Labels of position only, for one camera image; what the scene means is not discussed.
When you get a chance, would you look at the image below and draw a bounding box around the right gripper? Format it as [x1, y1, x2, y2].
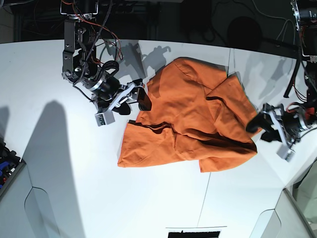
[84, 78, 152, 116]

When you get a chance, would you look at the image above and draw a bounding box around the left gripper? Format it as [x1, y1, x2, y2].
[246, 103, 311, 145]

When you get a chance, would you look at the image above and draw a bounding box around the orange t-shirt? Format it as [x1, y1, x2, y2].
[117, 58, 257, 173]

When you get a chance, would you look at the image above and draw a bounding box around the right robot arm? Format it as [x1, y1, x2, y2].
[60, 0, 152, 118]

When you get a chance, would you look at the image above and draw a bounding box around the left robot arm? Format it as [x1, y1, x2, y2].
[246, 0, 317, 148]

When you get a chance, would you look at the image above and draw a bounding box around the grey green cloth pile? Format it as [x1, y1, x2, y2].
[293, 161, 317, 224]

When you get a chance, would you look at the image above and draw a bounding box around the black round stool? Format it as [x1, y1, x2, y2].
[227, 16, 263, 51]

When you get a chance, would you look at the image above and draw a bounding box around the black slot plate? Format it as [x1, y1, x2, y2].
[166, 226, 227, 238]

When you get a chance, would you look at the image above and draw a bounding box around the bin of blue black items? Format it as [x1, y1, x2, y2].
[0, 138, 22, 188]

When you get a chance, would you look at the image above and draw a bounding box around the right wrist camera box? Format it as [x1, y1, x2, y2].
[95, 111, 115, 126]

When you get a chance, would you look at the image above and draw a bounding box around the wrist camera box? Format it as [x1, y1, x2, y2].
[277, 144, 295, 163]
[95, 111, 115, 126]

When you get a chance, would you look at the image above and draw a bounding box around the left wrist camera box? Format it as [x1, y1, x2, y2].
[277, 144, 295, 163]

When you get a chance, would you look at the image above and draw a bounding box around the white cable loop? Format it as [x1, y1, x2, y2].
[252, 0, 300, 45]

